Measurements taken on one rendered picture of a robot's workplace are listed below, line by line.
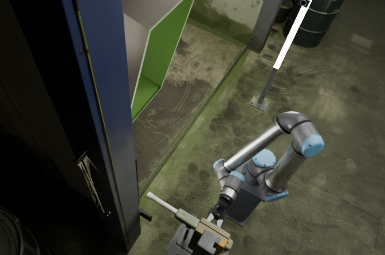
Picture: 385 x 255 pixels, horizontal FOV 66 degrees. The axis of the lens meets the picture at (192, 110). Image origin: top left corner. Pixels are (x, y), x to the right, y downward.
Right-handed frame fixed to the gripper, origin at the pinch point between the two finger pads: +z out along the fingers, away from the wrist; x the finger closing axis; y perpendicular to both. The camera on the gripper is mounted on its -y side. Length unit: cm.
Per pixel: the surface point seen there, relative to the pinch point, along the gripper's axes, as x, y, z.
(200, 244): 1, -55, 23
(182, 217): 14.6, -5.2, 3.3
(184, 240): 9.6, 29.4, 3.2
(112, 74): 46, -88, 4
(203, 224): 3.6, -45.7, 13.8
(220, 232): -3.0, -45.8, 13.1
